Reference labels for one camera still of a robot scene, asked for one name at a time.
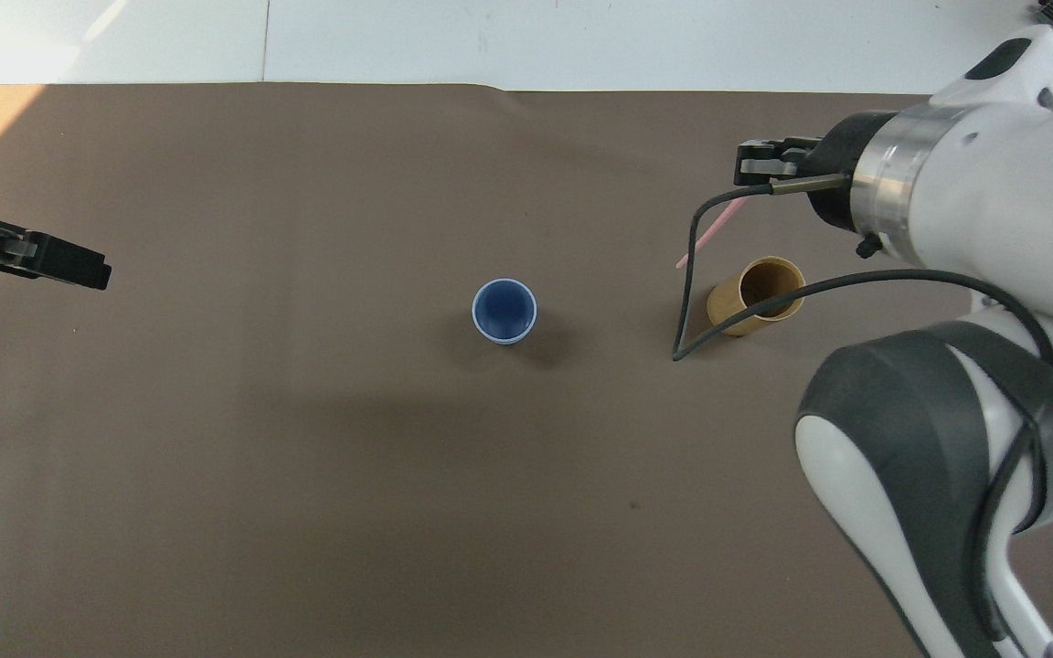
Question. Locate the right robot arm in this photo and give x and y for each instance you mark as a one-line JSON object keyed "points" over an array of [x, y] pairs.
{"points": [[993, 174]]}

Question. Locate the pink chopstick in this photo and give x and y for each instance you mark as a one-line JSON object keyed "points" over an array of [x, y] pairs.
{"points": [[714, 233]]}

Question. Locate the blue cup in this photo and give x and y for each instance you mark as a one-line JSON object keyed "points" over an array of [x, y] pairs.
{"points": [[505, 311]]}

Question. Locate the brown wooden cup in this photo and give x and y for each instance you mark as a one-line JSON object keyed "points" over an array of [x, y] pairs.
{"points": [[729, 306]]}

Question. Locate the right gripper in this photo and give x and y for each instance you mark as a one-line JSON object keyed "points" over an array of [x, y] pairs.
{"points": [[842, 151]]}

